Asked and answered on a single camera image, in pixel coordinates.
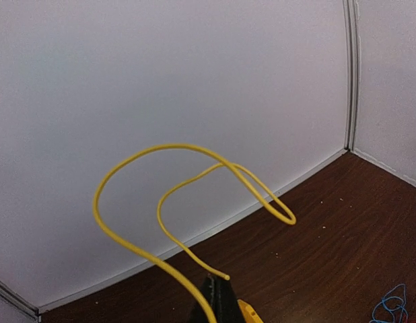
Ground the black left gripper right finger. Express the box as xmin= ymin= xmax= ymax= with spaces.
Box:
xmin=214 ymin=278 xmax=244 ymax=323

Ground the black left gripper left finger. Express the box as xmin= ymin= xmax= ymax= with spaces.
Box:
xmin=186 ymin=275 xmax=217 ymax=323

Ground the yellow cable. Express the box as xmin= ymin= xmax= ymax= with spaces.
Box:
xmin=92 ymin=143 xmax=297 ymax=323

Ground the yellow plastic bin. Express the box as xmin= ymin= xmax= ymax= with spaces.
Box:
xmin=238 ymin=299 xmax=263 ymax=323

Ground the left corner aluminium post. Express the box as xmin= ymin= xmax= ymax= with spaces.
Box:
xmin=0 ymin=280 xmax=41 ymax=322

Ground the corner aluminium post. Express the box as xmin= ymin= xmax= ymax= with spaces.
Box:
xmin=0 ymin=280 xmax=41 ymax=322
xmin=343 ymin=0 xmax=361 ymax=152

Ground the right corner aluminium post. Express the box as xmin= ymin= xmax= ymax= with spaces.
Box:
xmin=343 ymin=0 xmax=361 ymax=152

